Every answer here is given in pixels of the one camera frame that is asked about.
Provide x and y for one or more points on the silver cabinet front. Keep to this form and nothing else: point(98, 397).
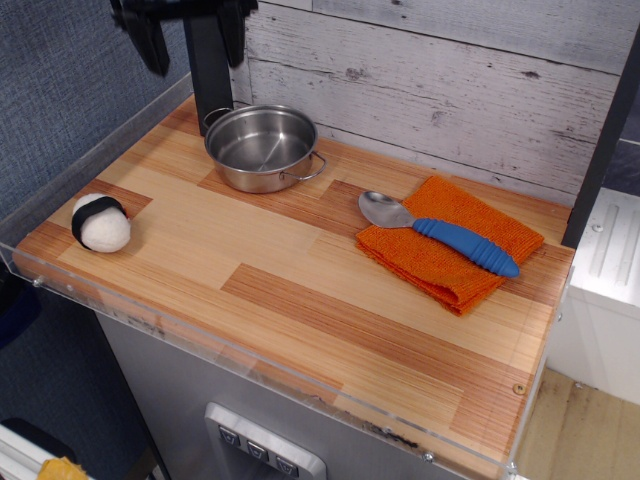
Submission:
point(172, 388)

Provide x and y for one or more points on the silver metal pot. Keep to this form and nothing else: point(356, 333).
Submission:
point(262, 149)

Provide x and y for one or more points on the blue handled metal spoon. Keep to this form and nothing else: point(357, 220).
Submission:
point(385, 212)

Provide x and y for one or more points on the silver button panel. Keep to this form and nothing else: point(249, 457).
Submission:
point(260, 444)

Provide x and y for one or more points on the white black sushi toy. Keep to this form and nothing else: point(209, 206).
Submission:
point(100, 223)

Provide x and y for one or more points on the white aluminium box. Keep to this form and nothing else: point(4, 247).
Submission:
point(596, 337)

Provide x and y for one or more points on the orange rag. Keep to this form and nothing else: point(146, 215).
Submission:
point(441, 272)

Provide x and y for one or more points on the dark left post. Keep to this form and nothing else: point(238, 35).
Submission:
point(209, 66)

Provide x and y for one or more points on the clear acrylic guard rail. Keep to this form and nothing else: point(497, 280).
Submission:
point(275, 283)

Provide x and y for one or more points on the dark right post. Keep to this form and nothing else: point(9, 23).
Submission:
point(612, 129)

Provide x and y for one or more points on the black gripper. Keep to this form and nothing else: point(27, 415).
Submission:
point(142, 23)

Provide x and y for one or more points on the dark post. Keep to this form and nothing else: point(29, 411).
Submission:
point(209, 66)
point(612, 129)

